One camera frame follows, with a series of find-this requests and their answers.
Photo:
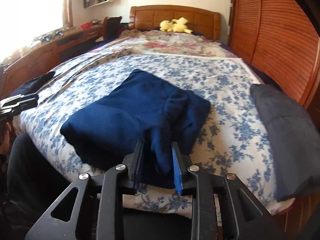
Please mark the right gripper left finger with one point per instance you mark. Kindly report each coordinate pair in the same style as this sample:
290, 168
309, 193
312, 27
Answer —
92, 206

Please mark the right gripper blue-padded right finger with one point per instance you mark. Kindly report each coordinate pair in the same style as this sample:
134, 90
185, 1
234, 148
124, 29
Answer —
223, 207

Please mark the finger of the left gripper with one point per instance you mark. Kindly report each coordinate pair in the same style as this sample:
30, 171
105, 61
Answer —
17, 99
22, 106

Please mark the navy blue suit jacket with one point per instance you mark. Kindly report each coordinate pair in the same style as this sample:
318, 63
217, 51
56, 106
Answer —
143, 108

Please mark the person's left hand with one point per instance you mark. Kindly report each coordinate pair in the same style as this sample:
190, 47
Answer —
5, 138

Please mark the folded black garment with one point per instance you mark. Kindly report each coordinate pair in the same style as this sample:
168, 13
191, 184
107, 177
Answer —
33, 85

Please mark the long wooden desk cabinet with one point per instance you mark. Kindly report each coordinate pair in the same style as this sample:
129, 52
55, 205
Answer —
48, 56

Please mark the person's dark trouser leg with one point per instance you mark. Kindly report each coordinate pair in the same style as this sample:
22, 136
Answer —
33, 184

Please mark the blue floral bed sheet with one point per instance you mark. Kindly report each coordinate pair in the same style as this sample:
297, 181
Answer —
232, 139

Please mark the black devices on desk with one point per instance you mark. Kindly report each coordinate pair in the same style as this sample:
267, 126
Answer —
50, 36

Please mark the folded dark grey garment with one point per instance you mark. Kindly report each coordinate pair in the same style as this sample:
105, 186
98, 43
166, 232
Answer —
294, 142

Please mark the dark wooden chair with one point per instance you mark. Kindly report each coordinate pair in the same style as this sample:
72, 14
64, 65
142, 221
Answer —
111, 26

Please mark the pink floral quilt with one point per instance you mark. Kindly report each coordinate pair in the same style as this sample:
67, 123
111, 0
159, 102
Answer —
155, 41

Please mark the yellow plush toy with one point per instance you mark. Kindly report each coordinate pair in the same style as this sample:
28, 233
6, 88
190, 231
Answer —
178, 26

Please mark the wooden bed headboard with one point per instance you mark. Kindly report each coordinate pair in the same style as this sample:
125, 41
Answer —
201, 21

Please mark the wooden louvered wardrobe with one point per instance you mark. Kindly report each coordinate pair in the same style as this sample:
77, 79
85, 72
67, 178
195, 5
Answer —
276, 37

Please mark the window with wooden frame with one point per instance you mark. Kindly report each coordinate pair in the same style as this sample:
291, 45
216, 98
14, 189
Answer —
25, 21

